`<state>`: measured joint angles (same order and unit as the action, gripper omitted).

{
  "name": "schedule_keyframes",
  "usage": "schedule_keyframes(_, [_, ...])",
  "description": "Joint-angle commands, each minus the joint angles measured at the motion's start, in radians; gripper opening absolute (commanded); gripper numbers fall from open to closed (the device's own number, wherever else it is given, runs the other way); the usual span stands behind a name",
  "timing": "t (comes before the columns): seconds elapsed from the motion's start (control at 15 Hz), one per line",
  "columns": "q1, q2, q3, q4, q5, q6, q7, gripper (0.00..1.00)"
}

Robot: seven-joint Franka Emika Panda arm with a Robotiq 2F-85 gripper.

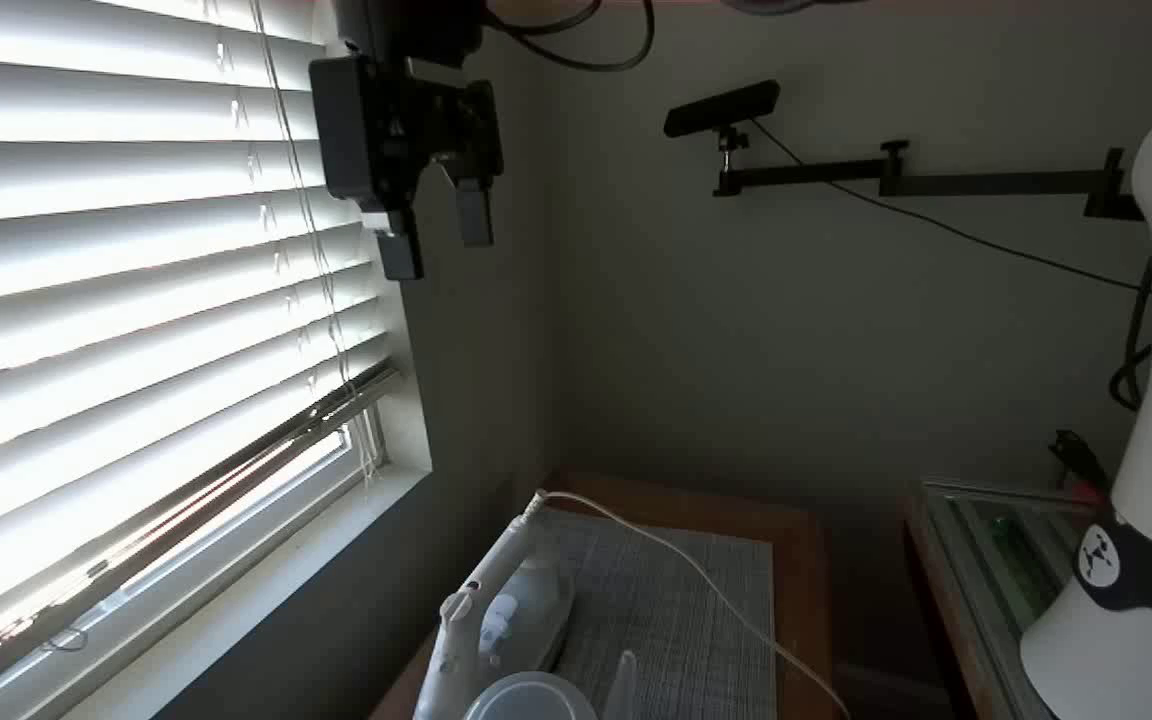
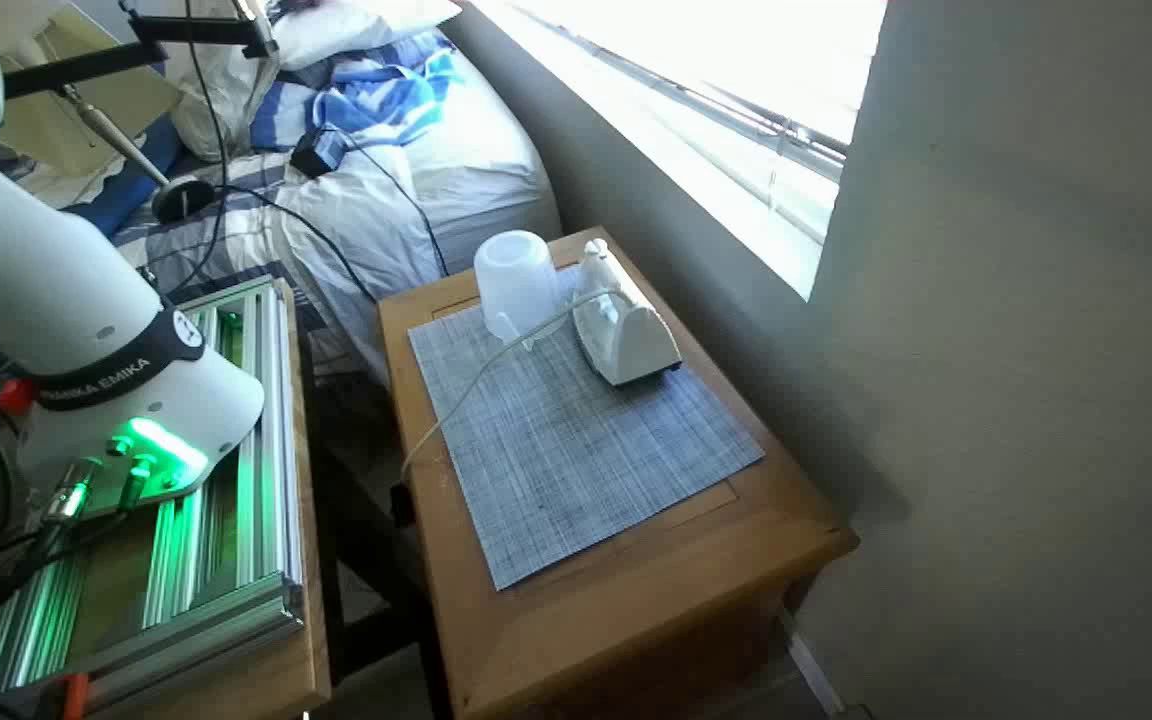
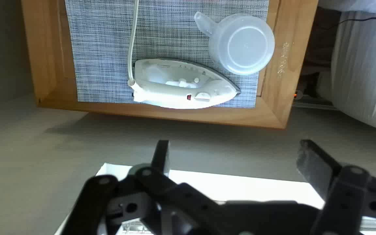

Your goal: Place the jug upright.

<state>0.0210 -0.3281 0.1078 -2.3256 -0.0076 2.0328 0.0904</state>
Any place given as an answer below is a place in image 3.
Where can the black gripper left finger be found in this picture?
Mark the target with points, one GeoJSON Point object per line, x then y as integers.
{"type": "Point", "coordinates": [159, 157]}

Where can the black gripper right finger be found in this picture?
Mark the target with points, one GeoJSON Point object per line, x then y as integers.
{"type": "Point", "coordinates": [316, 164]}

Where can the translucent plastic measuring jug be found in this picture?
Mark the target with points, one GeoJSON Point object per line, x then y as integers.
{"type": "Point", "coordinates": [242, 46]}

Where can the white clothes iron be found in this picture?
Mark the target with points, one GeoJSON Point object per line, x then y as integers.
{"type": "Point", "coordinates": [179, 85]}

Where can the white flat board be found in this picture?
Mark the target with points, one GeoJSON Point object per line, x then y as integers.
{"type": "Point", "coordinates": [240, 185]}

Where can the grey woven placemat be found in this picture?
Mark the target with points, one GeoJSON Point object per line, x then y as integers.
{"type": "Point", "coordinates": [101, 53]}

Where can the wooden side table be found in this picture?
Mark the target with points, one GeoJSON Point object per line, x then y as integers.
{"type": "Point", "coordinates": [45, 53]}

